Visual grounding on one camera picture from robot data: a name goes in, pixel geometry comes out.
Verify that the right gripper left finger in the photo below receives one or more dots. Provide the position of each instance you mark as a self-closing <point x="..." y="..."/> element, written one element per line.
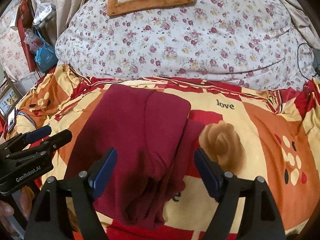
<point x="50" y="219"/>

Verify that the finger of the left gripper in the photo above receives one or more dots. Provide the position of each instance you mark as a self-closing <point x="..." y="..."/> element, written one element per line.
<point x="48" y="145"/>
<point x="20" y="141"/>

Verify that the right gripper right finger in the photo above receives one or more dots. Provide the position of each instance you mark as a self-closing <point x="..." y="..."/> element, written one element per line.
<point x="260" y="218"/>

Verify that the maroon sweater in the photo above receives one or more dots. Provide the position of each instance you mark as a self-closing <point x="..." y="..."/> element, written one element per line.
<point x="154" y="139"/>

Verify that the person's left hand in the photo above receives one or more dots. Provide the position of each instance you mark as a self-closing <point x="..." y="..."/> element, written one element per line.
<point x="26" y="202"/>

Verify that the blue plastic bag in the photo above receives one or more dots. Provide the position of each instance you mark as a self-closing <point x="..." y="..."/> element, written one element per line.
<point x="45" y="57"/>

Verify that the red orange cream blanket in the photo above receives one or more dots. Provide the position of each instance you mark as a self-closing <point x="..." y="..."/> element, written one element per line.
<point x="271" y="133"/>

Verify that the red wooden chair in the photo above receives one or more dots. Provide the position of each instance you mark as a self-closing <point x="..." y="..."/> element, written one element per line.
<point x="24" y="22"/>

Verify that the white floral quilt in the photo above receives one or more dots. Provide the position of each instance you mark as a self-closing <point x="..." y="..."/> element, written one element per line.
<point x="249" y="43"/>

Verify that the beige cloth at right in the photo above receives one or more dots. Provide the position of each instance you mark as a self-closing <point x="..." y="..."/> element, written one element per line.
<point x="302" y="22"/>

